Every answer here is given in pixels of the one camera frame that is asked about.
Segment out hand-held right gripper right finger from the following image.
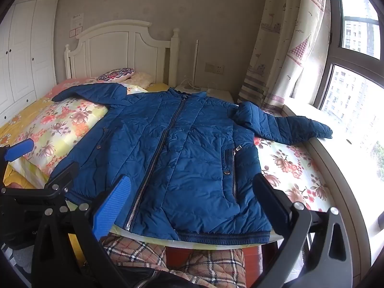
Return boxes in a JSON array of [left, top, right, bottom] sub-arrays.
[[252, 173, 353, 288]]

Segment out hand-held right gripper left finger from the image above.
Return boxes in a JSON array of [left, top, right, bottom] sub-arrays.
[[31, 174, 132, 288]]

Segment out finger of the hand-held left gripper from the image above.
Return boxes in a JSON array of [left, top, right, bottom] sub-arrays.
[[48, 162, 80, 198], [0, 139, 35, 168]]

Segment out blue quilted jacket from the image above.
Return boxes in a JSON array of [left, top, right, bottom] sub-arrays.
[[51, 83, 333, 244]]

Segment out yellow bed sheet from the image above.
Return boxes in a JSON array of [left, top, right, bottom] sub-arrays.
[[0, 94, 60, 192]]

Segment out floral quilt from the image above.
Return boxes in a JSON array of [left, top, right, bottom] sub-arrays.
[[10, 84, 336, 246]]

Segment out white window sill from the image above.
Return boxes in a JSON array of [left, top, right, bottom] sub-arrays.
[[282, 102, 384, 246]]

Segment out pink pillow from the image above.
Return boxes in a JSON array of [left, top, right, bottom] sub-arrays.
[[45, 78, 101, 99]]

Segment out plaid pants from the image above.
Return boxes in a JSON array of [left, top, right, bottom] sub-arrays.
[[102, 234, 246, 288]]

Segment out white wardrobe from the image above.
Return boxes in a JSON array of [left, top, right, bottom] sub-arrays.
[[0, 0, 62, 125]]

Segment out round patterned cushion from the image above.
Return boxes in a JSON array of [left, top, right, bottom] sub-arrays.
[[96, 68, 136, 82]]

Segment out white nightstand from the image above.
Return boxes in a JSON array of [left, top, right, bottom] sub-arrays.
[[174, 85, 234, 104]]

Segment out peach checkered pillow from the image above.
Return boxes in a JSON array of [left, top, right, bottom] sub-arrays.
[[127, 72, 153, 89]]

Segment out yellow pillow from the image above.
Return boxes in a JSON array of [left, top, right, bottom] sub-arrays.
[[148, 82, 173, 93]]

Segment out white bed headboard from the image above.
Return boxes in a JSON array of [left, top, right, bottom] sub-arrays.
[[64, 20, 180, 87]]

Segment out dark framed window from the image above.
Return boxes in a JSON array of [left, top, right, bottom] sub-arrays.
[[318, 0, 384, 183]]

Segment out white pole lamp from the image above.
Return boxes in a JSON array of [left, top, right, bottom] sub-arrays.
[[182, 40, 201, 91]]

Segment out sailboat print curtain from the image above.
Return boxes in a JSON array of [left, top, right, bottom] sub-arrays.
[[237, 0, 328, 117]]

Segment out paper wall notice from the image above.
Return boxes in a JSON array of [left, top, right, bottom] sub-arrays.
[[70, 12, 84, 36]]

